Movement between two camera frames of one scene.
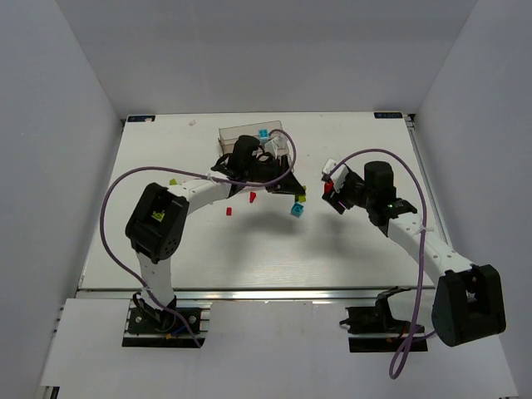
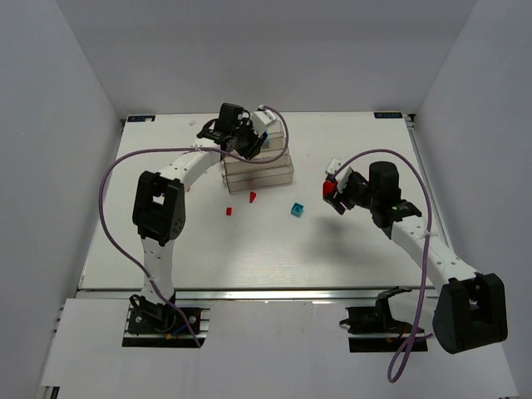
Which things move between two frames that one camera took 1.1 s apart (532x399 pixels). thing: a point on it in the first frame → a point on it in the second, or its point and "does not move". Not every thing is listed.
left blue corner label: x=140 y=118 does not move
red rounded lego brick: x=328 y=187 does not move
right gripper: x=339 y=196 does not move
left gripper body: x=278 y=175 → x=248 y=141
